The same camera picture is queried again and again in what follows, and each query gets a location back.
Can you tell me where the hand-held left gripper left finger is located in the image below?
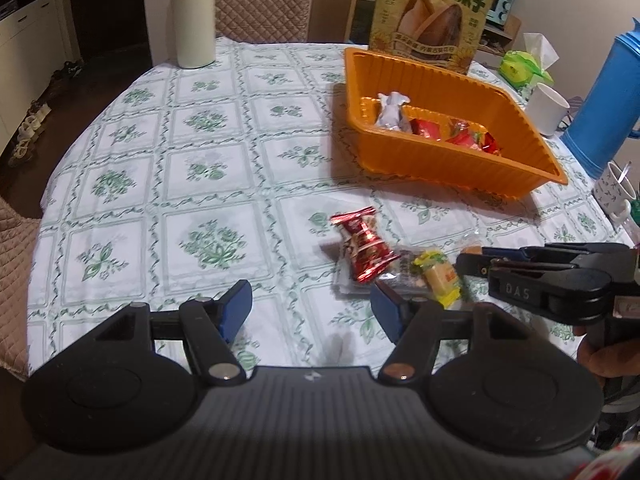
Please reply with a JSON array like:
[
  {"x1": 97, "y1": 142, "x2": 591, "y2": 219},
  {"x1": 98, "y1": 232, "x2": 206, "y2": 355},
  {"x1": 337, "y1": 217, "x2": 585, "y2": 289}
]
[{"x1": 92, "y1": 280, "x2": 253, "y2": 386}]

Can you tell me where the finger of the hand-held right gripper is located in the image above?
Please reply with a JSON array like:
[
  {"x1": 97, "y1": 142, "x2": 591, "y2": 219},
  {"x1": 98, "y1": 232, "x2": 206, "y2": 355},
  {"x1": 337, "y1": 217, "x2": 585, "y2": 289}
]
[
  {"x1": 457, "y1": 242, "x2": 638, "y2": 281},
  {"x1": 487, "y1": 267, "x2": 618, "y2": 321}
]

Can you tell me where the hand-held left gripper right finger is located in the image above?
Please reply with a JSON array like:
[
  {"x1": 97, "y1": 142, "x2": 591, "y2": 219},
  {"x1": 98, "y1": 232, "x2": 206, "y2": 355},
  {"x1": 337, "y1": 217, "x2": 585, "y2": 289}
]
[{"x1": 370, "y1": 281, "x2": 533, "y2": 385}]

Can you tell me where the clear dark snack packet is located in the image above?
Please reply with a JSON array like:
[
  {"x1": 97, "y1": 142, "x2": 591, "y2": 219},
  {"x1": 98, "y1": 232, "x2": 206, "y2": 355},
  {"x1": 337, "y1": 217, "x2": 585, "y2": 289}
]
[{"x1": 332, "y1": 247, "x2": 431, "y2": 301}]

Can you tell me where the yellow candy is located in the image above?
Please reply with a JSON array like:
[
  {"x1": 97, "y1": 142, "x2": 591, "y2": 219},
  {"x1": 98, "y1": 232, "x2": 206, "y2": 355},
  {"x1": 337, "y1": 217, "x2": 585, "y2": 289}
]
[{"x1": 412, "y1": 250, "x2": 463, "y2": 308}]

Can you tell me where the dark red foil candy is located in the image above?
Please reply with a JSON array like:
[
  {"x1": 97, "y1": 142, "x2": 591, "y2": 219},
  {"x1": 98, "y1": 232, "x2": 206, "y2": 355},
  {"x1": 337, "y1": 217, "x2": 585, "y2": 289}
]
[{"x1": 330, "y1": 207, "x2": 401, "y2": 283}]

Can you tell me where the orange plastic tray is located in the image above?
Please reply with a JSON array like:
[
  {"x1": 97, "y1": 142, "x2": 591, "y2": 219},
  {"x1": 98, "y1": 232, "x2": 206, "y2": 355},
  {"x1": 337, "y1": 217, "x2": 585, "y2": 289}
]
[{"x1": 344, "y1": 46, "x2": 570, "y2": 198}]

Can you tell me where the large red candy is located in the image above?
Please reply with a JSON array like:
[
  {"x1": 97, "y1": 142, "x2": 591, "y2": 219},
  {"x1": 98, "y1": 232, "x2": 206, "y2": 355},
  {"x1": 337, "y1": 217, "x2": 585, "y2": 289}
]
[{"x1": 446, "y1": 120, "x2": 485, "y2": 151}]

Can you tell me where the small red candy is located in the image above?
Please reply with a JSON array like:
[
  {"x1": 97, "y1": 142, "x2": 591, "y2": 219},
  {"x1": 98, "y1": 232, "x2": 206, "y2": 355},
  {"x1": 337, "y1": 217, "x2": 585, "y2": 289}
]
[{"x1": 412, "y1": 117, "x2": 443, "y2": 141}]

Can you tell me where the white candy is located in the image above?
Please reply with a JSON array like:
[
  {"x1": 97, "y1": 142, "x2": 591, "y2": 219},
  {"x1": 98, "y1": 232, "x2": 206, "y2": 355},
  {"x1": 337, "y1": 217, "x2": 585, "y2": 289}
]
[{"x1": 375, "y1": 91, "x2": 413, "y2": 133}]

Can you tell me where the person's right hand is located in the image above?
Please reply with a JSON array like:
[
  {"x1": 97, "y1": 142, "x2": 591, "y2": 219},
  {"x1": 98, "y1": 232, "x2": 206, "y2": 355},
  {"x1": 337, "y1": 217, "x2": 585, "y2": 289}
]
[{"x1": 572, "y1": 327, "x2": 626, "y2": 391}]

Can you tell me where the patterned white mug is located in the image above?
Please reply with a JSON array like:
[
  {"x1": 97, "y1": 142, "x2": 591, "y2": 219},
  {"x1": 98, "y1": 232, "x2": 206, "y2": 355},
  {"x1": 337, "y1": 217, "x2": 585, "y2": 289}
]
[{"x1": 594, "y1": 161, "x2": 638, "y2": 217}]

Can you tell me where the red patterned cloth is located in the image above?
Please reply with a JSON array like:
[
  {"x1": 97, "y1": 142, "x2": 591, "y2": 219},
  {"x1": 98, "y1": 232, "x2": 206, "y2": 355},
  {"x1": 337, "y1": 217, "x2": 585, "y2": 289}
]
[{"x1": 575, "y1": 442, "x2": 640, "y2": 480}]

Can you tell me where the blue thermos jug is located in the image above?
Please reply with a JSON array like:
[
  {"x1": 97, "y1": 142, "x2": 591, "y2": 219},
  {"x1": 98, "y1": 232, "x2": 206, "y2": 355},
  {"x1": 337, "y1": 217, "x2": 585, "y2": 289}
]
[{"x1": 559, "y1": 17, "x2": 640, "y2": 181}]

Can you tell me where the white cup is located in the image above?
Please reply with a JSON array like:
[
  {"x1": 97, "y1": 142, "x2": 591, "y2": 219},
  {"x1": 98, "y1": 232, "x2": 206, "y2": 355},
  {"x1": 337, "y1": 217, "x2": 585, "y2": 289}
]
[{"x1": 525, "y1": 82, "x2": 571, "y2": 137}]

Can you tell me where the green tissue pack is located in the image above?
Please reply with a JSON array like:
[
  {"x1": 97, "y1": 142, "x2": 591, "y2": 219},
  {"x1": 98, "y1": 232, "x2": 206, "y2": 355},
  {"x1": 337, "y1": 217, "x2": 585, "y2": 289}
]
[{"x1": 500, "y1": 32, "x2": 558, "y2": 88}]

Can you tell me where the quilted chair cushion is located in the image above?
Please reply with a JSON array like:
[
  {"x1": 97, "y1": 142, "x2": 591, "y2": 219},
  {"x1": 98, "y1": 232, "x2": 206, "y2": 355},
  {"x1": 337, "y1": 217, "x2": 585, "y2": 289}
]
[{"x1": 0, "y1": 195, "x2": 43, "y2": 383}]

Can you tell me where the row of shoes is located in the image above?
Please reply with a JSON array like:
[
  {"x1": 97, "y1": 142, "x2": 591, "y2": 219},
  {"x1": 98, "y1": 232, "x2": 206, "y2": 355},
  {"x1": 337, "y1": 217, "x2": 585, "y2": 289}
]
[{"x1": 7, "y1": 60, "x2": 86, "y2": 167}]

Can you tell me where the sunflower seed bag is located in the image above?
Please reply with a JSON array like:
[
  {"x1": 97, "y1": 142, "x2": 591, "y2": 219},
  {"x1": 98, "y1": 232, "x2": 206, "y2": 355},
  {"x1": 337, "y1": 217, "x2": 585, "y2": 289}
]
[{"x1": 369, "y1": 0, "x2": 493, "y2": 76}]

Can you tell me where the white thermos bottle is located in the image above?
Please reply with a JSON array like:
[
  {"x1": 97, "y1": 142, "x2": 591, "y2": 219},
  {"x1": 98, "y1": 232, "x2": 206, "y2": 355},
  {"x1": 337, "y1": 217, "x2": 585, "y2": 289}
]
[{"x1": 168, "y1": 0, "x2": 217, "y2": 69}]

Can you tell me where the quilted beige chair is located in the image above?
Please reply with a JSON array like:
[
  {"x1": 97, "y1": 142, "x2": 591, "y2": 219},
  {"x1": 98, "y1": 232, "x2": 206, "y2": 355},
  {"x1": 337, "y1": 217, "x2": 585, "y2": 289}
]
[{"x1": 212, "y1": 0, "x2": 318, "y2": 43}]

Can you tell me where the white cabinet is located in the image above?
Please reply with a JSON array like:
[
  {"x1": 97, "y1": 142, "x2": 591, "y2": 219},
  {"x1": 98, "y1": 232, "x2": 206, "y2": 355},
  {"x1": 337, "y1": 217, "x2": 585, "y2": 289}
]
[{"x1": 0, "y1": 0, "x2": 68, "y2": 156}]

